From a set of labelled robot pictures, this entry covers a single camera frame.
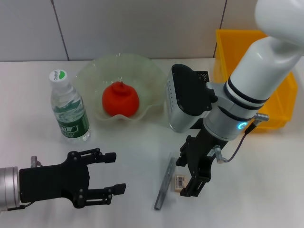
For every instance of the yellow plastic storage bin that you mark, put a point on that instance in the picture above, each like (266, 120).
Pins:
(223, 52)

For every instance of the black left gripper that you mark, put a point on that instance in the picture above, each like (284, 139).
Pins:
(52, 183)

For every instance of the clear green-label water bottle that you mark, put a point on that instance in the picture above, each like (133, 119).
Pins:
(69, 107)

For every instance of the orange toy fruit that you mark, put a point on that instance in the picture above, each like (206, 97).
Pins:
(121, 102)

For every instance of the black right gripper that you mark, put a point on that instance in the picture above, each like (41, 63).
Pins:
(204, 154)

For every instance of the beige eraser with barcode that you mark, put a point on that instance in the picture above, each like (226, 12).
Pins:
(180, 183)

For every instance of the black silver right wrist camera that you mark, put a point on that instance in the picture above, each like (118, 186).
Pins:
(187, 99)

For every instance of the pale green wavy glass bowl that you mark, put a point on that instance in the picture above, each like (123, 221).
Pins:
(147, 78)

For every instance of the grey glitter pen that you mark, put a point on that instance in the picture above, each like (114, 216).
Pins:
(166, 180)

